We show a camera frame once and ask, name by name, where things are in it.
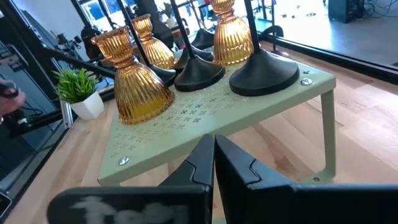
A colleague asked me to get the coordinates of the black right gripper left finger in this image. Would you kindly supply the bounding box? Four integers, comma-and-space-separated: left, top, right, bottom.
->
46, 133, 216, 224

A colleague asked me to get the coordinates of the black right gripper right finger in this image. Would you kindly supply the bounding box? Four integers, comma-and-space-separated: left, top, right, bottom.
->
215, 134, 398, 224

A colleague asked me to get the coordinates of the amber ribbed glass candle holder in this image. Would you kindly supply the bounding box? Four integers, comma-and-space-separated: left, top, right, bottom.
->
91, 26, 175, 125
208, 0, 254, 66
131, 14, 177, 70

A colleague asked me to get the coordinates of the pale green perforated metal shelf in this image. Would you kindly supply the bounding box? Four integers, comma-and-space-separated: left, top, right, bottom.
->
98, 40, 337, 187

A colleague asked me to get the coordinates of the green plant in white pot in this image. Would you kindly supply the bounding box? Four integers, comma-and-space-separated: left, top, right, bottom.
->
52, 67, 105, 121

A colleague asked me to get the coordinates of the person's hand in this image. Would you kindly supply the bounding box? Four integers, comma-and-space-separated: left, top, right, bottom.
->
0, 79, 27, 118

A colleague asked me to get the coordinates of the black equipment case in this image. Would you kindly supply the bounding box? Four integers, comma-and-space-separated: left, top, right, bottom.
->
328, 0, 367, 24

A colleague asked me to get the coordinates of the black background camera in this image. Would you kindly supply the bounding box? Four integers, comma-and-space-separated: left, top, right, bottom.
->
55, 32, 83, 53

